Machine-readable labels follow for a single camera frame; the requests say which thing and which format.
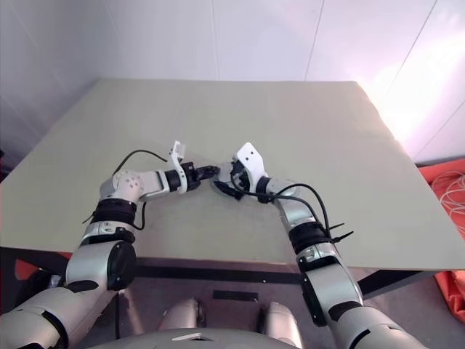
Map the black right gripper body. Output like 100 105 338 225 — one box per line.
228 160 256 195

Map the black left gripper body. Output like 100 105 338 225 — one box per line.
182 161 202 191

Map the silver left robot leg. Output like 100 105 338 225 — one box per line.
161 297 207 340

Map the silver robot leg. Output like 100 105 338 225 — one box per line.
259 300 305 349
161 297 207 340

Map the silver right robot leg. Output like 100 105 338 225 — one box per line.
259 300 305 349

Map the silver robot torso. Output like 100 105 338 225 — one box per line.
86 327 296 349

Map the red fabric under table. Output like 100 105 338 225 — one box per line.
13 256 70 288

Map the orange cloth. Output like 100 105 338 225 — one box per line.
416 162 465 238

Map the orange fabric bag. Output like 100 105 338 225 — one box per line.
433 270 465 329

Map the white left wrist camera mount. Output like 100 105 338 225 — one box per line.
166 140 190 193

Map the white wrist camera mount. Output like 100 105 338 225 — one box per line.
166 140 190 193
232 142 270 193

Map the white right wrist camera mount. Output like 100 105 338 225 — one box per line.
232 142 270 193

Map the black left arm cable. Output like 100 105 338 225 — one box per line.
80 150 169 232

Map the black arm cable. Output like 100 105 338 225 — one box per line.
232 169 355 249
80 150 169 232

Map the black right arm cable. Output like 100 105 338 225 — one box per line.
232 169 355 249

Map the black metal table frame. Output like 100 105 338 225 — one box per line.
0 246 456 303

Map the white coiled cord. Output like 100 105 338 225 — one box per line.
431 170 465 234

